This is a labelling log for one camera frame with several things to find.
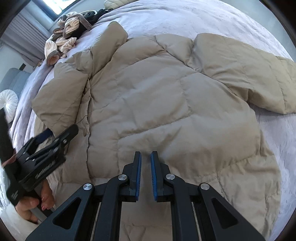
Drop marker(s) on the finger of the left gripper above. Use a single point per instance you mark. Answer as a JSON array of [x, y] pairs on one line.
[[65, 137], [40, 138]]

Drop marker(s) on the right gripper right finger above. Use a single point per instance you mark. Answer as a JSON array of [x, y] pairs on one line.
[[198, 212]]

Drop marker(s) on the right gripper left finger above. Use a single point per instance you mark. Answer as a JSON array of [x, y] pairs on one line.
[[93, 212]]

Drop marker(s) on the beige puffer jacket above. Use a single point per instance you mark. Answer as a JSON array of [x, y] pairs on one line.
[[189, 100]]

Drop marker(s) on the striped beige clothes pile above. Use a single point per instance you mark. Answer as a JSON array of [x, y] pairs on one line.
[[64, 37]]

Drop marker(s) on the dark clothing item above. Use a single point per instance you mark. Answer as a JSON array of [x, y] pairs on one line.
[[93, 16]]

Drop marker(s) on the person's left hand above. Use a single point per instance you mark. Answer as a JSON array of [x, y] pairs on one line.
[[24, 206]]

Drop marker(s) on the round white pleated cushion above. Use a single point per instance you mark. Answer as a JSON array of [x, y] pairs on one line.
[[9, 101]]

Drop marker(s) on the grey curtain left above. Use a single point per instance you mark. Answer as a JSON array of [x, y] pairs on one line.
[[27, 36]]

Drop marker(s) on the window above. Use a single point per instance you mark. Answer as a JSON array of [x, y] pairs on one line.
[[55, 7]]

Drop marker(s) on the cream quilted folded garment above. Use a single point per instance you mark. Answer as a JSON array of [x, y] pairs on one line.
[[114, 4]]

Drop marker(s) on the lavender bed blanket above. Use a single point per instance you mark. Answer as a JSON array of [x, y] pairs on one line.
[[185, 18]]

